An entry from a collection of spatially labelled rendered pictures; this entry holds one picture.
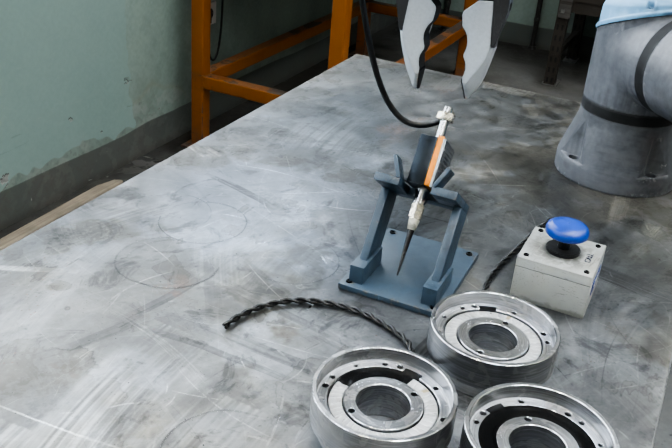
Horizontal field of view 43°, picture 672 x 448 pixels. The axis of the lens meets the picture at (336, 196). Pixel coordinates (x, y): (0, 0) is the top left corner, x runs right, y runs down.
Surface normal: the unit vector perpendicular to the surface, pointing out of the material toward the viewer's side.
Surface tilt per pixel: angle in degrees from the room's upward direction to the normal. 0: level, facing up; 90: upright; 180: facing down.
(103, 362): 0
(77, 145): 90
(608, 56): 90
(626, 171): 73
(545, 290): 90
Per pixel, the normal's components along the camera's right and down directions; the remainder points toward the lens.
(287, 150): 0.07, -0.89
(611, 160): -0.40, 0.08
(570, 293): -0.44, 0.37
